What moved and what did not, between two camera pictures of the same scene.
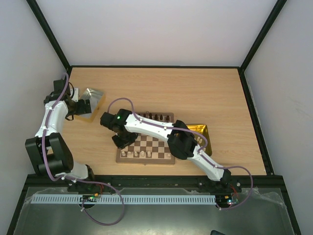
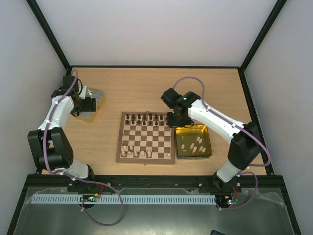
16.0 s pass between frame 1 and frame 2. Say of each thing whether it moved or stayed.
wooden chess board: stayed
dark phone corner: stayed
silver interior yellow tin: stayed
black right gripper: moved
